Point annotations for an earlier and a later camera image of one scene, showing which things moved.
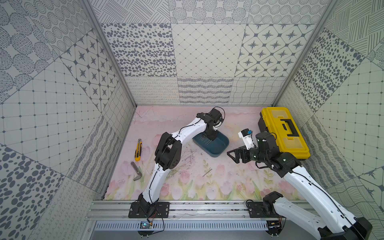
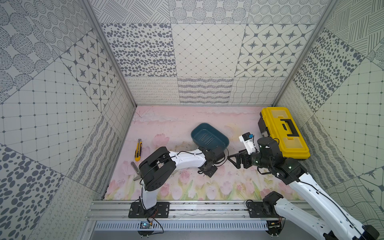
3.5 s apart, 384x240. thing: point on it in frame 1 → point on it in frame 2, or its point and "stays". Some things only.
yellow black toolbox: x=278 y=121 stays
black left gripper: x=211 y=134 → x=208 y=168
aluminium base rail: x=179 y=210 stays
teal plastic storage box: x=214 y=148 stays
